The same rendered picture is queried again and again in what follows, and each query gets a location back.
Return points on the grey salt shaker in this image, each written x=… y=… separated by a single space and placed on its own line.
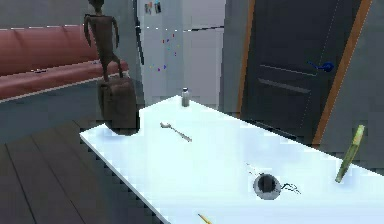
x=185 y=97

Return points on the silver spoon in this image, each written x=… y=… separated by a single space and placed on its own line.
x=176 y=131

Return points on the white fridge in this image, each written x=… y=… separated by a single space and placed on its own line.
x=196 y=60

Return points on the white table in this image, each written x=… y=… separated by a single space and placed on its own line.
x=216 y=166

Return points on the brown figure statue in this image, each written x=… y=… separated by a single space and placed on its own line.
x=115 y=100

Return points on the yellow pencil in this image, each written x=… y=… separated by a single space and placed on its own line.
x=204 y=219

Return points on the dark grey room door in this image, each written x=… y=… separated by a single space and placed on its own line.
x=293 y=66

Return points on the red sofa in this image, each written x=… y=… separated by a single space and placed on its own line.
x=46 y=63

